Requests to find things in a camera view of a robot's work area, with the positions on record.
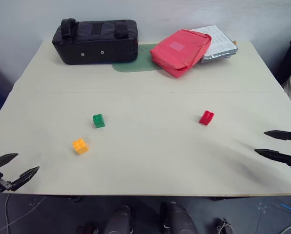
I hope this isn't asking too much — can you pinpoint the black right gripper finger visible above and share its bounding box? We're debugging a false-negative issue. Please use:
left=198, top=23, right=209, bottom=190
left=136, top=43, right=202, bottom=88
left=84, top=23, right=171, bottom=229
left=254, top=148, right=291, bottom=167
left=263, top=130, right=291, bottom=141

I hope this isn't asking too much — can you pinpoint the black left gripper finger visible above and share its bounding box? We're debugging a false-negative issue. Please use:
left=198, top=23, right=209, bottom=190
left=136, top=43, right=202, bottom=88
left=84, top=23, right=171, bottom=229
left=11, top=166, right=40, bottom=192
left=0, top=153, right=19, bottom=169

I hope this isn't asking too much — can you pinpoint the yellow toy block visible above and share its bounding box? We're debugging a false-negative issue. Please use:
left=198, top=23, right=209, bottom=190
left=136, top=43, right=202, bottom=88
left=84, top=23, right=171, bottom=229
left=72, top=138, right=90, bottom=155

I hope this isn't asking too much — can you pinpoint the black chair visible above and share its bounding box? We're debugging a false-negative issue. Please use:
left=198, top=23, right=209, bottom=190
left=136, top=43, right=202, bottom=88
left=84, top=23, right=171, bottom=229
left=276, top=38, right=291, bottom=86

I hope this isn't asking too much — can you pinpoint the red toy block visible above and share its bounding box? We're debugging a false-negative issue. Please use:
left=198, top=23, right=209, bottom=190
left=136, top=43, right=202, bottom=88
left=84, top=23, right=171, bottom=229
left=199, top=110, right=215, bottom=126

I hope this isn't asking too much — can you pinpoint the dark shoe with laces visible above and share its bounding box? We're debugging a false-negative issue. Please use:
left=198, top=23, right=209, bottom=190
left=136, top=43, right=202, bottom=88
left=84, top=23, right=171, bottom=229
left=216, top=217, right=235, bottom=234

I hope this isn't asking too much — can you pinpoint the green toy block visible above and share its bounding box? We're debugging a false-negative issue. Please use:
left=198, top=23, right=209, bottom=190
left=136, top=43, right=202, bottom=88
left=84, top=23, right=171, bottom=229
left=92, top=113, right=106, bottom=129

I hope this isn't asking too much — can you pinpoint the silver foil printed packet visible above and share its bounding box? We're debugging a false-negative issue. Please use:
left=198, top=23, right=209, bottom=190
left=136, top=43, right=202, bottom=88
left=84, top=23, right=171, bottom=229
left=189, top=24, right=239, bottom=64

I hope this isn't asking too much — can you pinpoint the dark rounded shape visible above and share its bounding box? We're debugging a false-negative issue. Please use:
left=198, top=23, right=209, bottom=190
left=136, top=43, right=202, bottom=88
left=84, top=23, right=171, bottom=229
left=159, top=201, right=198, bottom=234

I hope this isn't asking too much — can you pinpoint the red fabric pouch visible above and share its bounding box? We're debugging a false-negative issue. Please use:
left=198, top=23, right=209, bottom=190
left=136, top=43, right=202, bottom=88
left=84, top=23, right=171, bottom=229
left=149, top=29, right=213, bottom=79

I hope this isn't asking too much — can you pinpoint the black padded carry bag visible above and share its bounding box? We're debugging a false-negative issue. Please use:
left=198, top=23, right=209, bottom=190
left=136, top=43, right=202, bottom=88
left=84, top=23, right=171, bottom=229
left=52, top=18, right=139, bottom=66

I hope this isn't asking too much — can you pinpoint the green mat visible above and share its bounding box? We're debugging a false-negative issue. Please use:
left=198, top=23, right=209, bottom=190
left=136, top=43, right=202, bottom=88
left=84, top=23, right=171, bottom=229
left=111, top=43, right=165, bottom=73

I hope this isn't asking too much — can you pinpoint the blue floor cable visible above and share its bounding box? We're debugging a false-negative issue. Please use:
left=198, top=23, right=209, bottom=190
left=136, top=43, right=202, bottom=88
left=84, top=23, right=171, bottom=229
left=281, top=202, right=291, bottom=216

